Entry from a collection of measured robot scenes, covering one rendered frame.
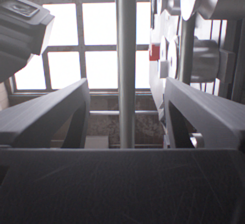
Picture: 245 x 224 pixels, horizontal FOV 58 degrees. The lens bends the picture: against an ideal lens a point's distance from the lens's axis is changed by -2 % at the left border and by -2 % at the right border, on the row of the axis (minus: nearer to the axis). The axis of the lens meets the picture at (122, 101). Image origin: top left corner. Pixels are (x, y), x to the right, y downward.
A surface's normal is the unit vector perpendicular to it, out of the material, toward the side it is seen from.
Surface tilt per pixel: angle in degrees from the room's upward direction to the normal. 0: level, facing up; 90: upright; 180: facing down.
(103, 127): 90
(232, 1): 90
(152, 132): 90
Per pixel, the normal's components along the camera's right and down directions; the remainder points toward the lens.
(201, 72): -0.01, 0.60
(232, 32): -0.02, 0.34
